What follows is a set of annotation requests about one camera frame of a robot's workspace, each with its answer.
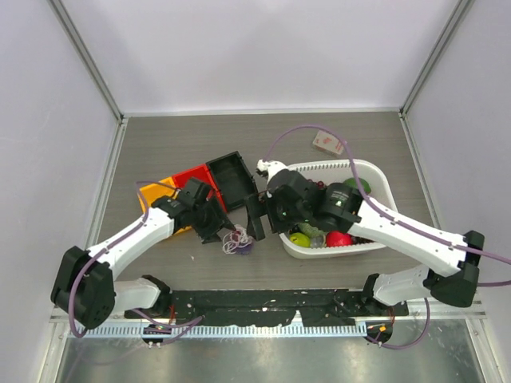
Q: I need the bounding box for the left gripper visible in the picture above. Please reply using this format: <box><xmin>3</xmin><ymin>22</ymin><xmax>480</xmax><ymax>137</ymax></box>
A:
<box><xmin>191</xmin><ymin>195</ymin><xmax>235</xmax><ymax>243</ymax></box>

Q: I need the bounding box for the white cable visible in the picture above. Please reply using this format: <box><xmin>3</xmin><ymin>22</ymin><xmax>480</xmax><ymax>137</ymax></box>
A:
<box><xmin>221</xmin><ymin>229</ymin><xmax>251</xmax><ymax>255</ymax></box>

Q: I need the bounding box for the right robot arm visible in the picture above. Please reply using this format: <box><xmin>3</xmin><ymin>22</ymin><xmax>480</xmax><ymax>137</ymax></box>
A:
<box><xmin>246</xmin><ymin>161</ymin><xmax>484</xmax><ymax>315</ymax></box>

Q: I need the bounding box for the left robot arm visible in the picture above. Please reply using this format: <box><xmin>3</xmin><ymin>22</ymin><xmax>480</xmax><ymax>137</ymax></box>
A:
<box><xmin>50</xmin><ymin>178</ymin><xmax>235</xmax><ymax>338</ymax></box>

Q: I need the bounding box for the black plastic bin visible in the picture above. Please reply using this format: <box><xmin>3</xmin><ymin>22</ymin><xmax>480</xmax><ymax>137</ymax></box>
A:
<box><xmin>206</xmin><ymin>151</ymin><xmax>257</xmax><ymax>212</ymax></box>

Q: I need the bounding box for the red plastic bin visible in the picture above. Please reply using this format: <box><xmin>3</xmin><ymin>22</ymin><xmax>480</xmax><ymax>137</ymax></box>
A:
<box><xmin>172</xmin><ymin>164</ymin><xmax>227</xmax><ymax>211</ymax></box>

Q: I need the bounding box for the small green apple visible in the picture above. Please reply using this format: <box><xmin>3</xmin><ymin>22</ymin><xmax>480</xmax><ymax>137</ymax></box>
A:
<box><xmin>289</xmin><ymin>232</ymin><xmax>311</xmax><ymax>248</ymax></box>

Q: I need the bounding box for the green cantaloupe melon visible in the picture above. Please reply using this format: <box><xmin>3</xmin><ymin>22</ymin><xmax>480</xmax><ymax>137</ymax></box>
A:
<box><xmin>297</xmin><ymin>223</ymin><xmax>327</xmax><ymax>239</ymax></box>

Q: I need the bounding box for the yellow plastic bin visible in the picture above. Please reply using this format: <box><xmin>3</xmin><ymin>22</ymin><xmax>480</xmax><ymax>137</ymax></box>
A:
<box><xmin>135</xmin><ymin>176</ymin><xmax>178</xmax><ymax>214</ymax></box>

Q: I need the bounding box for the white plastic basket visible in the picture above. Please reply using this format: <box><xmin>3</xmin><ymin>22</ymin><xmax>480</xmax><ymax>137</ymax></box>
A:
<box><xmin>279</xmin><ymin>159</ymin><xmax>398</xmax><ymax>259</ymax></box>

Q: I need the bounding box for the red apple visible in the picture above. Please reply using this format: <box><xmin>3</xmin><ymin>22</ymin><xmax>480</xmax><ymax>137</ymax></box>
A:
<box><xmin>326</xmin><ymin>231</ymin><xmax>353</xmax><ymax>247</ymax></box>

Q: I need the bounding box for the red white card box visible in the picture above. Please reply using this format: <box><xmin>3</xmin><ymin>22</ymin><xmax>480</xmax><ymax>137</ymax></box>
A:
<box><xmin>312</xmin><ymin>130</ymin><xmax>344</xmax><ymax>157</ymax></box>

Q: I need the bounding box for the green lime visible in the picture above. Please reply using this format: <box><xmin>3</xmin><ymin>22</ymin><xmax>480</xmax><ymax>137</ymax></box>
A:
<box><xmin>343</xmin><ymin>177</ymin><xmax>372</xmax><ymax>195</ymax></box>

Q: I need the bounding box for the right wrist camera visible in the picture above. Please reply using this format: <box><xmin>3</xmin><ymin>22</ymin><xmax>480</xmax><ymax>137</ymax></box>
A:
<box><xmin>255</xmin><ymin>159</ymin><xmax>289</xmax><ymax>184</ymax></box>

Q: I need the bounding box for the slotted cable duct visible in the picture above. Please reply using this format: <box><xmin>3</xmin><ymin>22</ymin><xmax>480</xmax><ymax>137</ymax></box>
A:
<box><xmin>85</xmin><ymin>321</ymin><xmax>367</xmax><ymax>339</ymax></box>

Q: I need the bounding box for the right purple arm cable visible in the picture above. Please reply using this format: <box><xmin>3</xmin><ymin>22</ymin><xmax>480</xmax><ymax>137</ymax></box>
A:
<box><xmin>265</xmin><ymin>125</ymin><xmax>511</xmax><ymax>353</ymax></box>

